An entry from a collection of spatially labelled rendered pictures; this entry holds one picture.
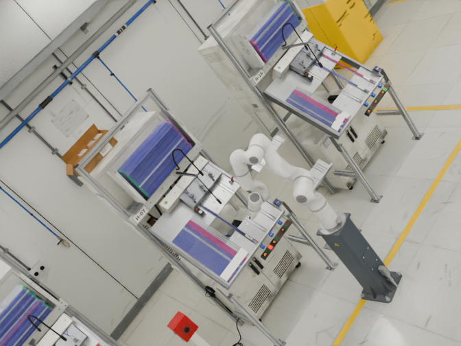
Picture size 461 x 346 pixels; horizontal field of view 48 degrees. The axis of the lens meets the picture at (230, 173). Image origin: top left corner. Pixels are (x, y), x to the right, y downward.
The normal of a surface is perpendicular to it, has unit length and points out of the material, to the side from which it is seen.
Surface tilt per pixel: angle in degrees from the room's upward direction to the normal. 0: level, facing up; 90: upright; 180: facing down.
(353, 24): 90
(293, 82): 45
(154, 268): 90
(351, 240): 90
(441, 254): 0
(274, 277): 90
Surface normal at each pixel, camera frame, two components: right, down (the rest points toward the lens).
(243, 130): 0.56, 0.07
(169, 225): -0.04, -0.45
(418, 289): -0.58, -0.68
